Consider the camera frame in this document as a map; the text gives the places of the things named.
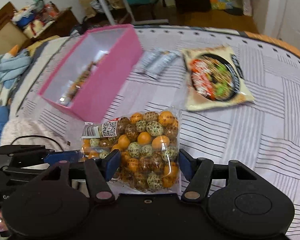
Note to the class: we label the large coated peanut bag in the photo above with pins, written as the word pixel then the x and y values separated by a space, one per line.
pixel 73 87

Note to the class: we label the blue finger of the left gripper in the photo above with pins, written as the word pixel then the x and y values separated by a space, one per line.
pixel 70 156

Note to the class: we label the beige noodle meal packet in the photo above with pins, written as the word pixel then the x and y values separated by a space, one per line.
pixel 214 79

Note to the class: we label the striped patterned bed sheet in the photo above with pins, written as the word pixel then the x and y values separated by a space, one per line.
pixel 263 134

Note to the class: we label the small coated peanut bag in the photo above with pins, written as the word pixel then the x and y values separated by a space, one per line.
pixel 148 142

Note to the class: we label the pink cardboard storage box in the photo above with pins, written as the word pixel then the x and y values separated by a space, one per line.
pixel 113 51

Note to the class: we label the light blue goose plush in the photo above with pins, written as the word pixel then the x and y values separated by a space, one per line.
pixel 12 65

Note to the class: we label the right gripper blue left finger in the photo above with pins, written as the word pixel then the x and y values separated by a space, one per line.
pixel 98 173

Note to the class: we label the white paper bag floor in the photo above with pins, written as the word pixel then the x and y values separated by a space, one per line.
pixel 247 8

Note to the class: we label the white fluffy blanket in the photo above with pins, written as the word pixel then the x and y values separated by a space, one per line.
pixel 25 131

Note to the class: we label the dark wooden nightstand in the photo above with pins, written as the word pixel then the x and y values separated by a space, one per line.
pixel 61 27

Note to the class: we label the grey snack bar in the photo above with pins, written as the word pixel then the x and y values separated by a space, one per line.
pixel 158 66
pixel 147 59

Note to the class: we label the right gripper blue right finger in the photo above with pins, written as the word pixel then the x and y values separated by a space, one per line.
pixel 198 173

